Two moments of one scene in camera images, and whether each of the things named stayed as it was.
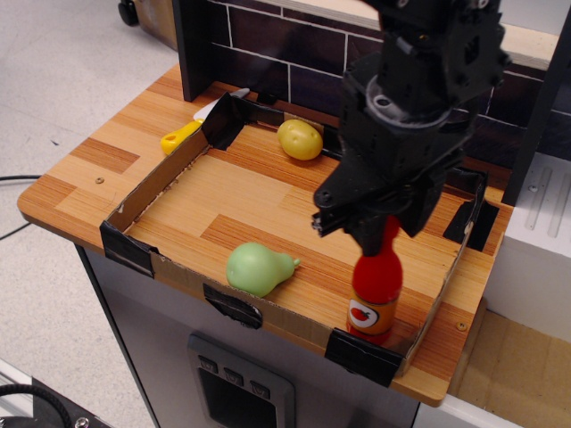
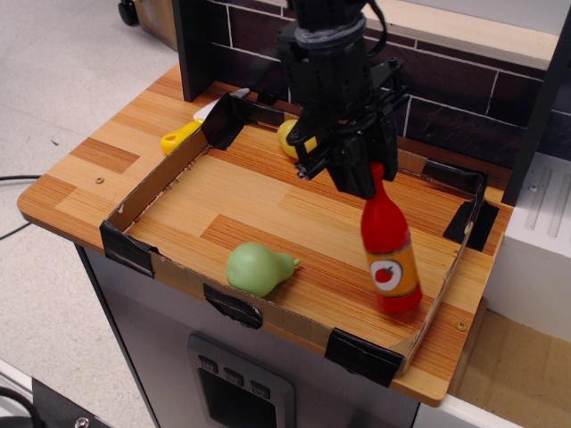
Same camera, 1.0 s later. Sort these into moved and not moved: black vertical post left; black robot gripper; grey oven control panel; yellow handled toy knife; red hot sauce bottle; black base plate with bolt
Moved: black robot gripper; red hot sauce bottle
Not moved: black vertical post left; black base plate with bolt; grey oven control panel; yellow handled toy knife
